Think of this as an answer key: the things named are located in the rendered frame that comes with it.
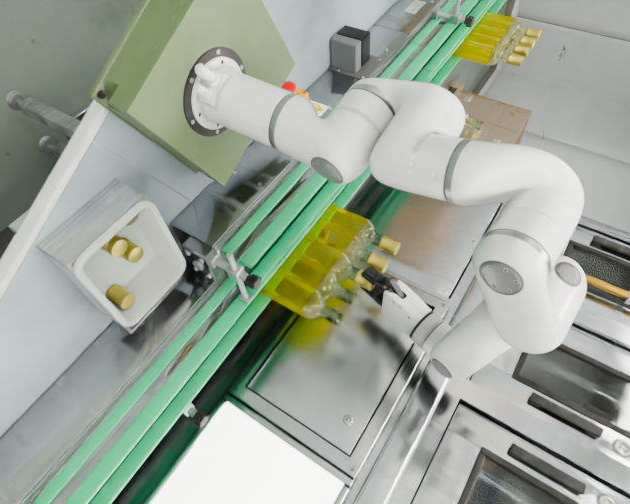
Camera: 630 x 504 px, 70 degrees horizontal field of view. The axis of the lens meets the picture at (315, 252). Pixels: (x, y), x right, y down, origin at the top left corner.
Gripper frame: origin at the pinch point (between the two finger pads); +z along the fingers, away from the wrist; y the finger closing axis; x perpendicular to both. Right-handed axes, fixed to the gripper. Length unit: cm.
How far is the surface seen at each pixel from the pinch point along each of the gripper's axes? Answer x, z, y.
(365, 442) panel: 23.2, -22.0, -12.3
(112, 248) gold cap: 40, 24, 28
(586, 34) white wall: -555, 168, -231
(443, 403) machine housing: 4.0, -27.3, -15.1
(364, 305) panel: 0.3, 1.4, -12.6
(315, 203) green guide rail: -3.1, 22.3, 6.4
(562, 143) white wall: -456, 108, -307
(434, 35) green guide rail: -69, 42, 14
